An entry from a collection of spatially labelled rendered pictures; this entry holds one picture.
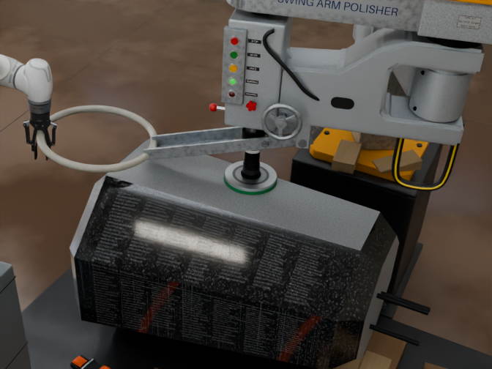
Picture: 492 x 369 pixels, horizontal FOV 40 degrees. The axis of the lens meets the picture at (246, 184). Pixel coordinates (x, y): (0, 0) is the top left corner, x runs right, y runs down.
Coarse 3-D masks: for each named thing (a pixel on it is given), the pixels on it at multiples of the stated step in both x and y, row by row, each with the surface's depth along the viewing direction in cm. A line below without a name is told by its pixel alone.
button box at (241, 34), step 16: (224, 32) 233; (240, 32) 232; (224, 48) 236; (240, 48) 235; (224, 64) 239; (240, 64) 238; (224, 80) 243; (240, 80) 242; (224, 96) 246; (240, 96) 245
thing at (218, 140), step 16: (224, 128) 275; (240, 128) 273; (288, 128) 269; (160, 144) 285; (176, 144) 282; (192, 144) 269; (208, 144) 267; (224, 144) 266; (240, 144) 264; (256, 144) 263; (272, 144) 262; (288, 144) 260; (304, 144) 255
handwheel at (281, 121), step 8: (280, 104) 240; (264, 112) 243; (296, 112) 241; (264, 120) 245; (280, 120) 243; (288, 120) 243; (264, 128) 246; (280, 128) 244; (296, 128) 245; (272, 136) 248; (280, 136) 247; (288, 136) 247
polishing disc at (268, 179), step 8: (232, 168) 281; (240, 168) 281; (264, 168) 282; (272, 168) 283; (232, 176) 276; (240, 176) 277; (264, 176) 278; (272, 176) 278; (232, 184) 272; (240, 184) 272; (248, 184) 272; (256, 184) 272; (264, 184) 273; (272, 184) 274
